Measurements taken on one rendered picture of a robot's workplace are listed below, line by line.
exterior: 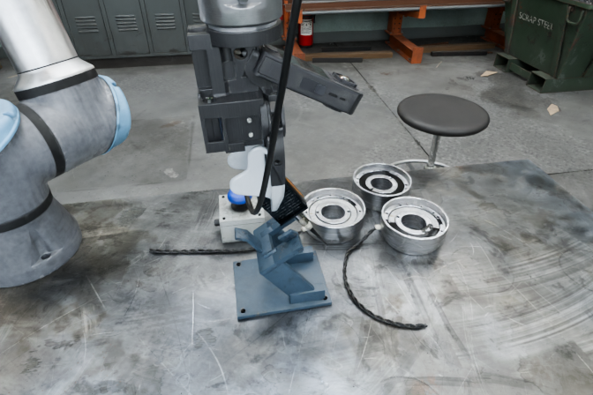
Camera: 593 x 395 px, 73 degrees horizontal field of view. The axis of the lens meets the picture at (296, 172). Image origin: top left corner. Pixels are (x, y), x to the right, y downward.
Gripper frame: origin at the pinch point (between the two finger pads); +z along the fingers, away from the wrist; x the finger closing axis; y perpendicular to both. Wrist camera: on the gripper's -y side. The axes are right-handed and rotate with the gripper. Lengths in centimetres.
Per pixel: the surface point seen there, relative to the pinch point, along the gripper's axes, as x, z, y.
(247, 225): -9.9, 13.1, 4.1
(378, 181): -19.1, 15.0, -21.1
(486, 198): -12.8, 17.7, -40.0
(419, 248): -1.0, 14.8, -21.0
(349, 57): -316, 94, -110
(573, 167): -120, 102, -182
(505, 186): -16, 18, -46
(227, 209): -12.9, 11.7, 6.9
